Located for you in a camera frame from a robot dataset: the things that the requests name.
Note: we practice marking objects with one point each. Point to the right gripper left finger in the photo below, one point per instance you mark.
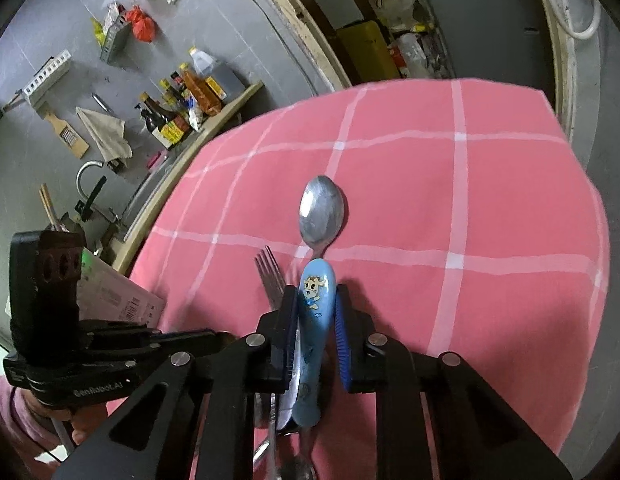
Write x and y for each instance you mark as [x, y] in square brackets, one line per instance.
[279, 327]

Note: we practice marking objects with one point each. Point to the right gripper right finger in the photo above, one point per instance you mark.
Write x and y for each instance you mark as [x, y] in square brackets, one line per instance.
[352, 328]

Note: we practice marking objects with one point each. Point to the blue cartoon handle spoon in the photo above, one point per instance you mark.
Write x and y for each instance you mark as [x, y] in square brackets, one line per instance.
[316, 310]

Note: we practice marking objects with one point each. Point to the small steel spoon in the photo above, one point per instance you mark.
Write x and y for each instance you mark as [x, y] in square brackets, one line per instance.
[299, 467]

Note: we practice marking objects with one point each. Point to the large steel spoon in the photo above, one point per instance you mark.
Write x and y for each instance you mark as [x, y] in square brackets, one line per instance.
[321, 214]

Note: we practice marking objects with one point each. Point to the left hand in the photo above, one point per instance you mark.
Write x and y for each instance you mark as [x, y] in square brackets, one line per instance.
[83, 422]

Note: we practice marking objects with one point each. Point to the steel fork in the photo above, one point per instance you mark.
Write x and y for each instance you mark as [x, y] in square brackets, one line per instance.
[274, 286]

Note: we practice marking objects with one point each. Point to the wooden countertop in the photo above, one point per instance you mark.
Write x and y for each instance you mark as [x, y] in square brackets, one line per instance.
[126, 251]

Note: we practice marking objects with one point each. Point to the pink checkered tablecloth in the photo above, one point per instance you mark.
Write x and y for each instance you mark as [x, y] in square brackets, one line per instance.
[471, 227]

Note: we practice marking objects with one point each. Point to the steel faucet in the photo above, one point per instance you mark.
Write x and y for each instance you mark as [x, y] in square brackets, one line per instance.
[87, 205]

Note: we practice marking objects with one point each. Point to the wooden chopstick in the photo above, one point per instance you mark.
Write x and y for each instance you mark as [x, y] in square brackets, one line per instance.
[45, 198]

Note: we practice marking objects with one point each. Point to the wooden grater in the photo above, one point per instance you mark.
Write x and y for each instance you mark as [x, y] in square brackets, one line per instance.
[64, 131]

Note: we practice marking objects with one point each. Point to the dark soy sauce bottle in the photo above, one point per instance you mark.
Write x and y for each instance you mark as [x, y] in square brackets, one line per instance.
[168, 127]

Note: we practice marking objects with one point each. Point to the orange sauce bottle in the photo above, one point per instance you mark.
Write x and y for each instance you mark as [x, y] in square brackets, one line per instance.
[205, 98]

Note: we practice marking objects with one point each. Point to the clear jug dark liquid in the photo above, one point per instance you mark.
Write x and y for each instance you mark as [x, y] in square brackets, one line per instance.
[219, 77]

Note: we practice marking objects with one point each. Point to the white power strip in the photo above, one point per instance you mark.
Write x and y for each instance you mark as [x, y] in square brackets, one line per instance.
[46, 77]

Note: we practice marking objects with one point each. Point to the yellow container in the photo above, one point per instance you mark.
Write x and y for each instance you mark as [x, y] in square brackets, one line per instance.
[368, 51]

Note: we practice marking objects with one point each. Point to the grey cabinet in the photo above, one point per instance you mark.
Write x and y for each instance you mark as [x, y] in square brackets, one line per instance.
[500, 40]

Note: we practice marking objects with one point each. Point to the red plastic bag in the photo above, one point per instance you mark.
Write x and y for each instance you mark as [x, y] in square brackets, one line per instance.
[142, 25]

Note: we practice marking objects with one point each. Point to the grey cloth on wall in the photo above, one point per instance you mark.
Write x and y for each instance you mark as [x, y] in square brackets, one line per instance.
[107, 132]

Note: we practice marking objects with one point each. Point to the grey wall rack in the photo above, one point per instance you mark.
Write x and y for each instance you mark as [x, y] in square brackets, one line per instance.
[116, 38]

